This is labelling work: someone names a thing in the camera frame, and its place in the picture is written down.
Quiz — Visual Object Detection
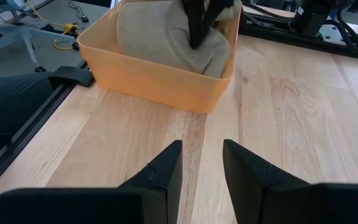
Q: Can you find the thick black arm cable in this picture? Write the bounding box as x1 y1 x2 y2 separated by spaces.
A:
321 9 358 54

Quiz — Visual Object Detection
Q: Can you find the orange plastic bin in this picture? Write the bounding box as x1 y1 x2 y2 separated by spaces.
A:
77 0 243 114

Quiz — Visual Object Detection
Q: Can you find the beige cap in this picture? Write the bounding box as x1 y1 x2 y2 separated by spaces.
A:
116 0 232 78

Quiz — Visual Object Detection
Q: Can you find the black flat bracket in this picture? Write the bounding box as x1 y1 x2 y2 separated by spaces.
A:
48 66 95 88

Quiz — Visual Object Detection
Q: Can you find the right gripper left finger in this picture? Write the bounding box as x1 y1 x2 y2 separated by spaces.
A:
0 139 183 224

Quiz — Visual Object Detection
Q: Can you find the black aluminium frame rail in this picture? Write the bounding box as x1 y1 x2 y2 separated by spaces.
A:
0 60 88 200
239 1 358 62

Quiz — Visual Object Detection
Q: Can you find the grey office chair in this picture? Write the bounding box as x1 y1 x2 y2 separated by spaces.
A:
0 0 81 73

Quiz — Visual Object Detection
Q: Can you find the yellow cable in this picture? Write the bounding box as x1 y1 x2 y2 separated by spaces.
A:
26 0 80 51

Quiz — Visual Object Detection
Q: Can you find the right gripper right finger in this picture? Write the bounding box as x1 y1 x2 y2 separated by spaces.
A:
223 139 358 224

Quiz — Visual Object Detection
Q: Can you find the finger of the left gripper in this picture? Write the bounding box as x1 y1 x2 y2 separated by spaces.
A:
181 0 209 49
199 0 234 47

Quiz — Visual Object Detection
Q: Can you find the black cable with plug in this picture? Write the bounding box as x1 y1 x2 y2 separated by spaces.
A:
68 1 90 23

